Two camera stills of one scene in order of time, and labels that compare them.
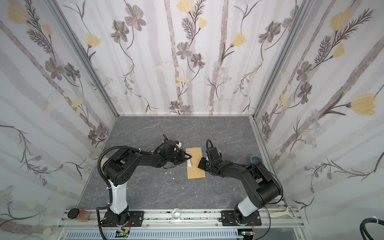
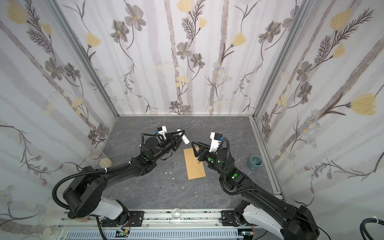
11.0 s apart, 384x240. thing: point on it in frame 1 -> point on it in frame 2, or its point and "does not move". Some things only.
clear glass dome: x=176 y=214 does not move
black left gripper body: x=180 y=155 -> x=173 y=139
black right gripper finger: x=207 y=150 -> x=194 y=150
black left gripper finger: x=185 y=160 -> x=177 y=144
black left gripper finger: x=189 y=155 -> x=173 y=133
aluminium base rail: x=272 y=219 does not move
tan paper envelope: x=194 y=172 does not move
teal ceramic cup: x=256 y=158 does not move
